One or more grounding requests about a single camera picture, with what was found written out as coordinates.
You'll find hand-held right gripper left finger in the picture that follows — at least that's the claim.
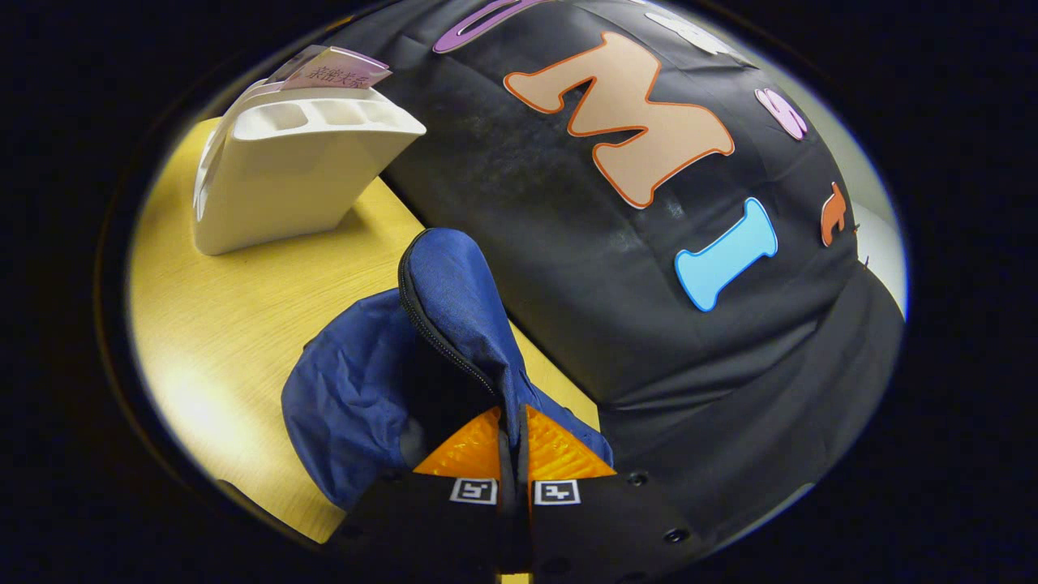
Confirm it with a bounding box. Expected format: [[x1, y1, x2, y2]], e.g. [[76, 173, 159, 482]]
[[324, 406, 516, 581]]

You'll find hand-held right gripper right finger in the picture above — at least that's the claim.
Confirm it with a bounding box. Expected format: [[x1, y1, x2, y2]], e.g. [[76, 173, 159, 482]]
[[515, 404, 706, 581]]

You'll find blue schoolbag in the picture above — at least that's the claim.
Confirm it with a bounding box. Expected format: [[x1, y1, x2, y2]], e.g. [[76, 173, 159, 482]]
[[281, 227, 615, 512]]

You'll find white plastic bookshelf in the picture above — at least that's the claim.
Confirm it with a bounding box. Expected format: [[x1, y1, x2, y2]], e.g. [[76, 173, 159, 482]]
[[192, 79, 427, 257]]

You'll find pink cover book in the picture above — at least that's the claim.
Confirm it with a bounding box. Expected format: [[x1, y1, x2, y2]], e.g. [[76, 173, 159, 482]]
[[280, 46, 392, 92]]

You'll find black backdrop cloth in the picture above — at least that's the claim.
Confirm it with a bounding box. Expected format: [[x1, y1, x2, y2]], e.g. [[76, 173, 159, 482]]
[[324, 0, 907, 560]]

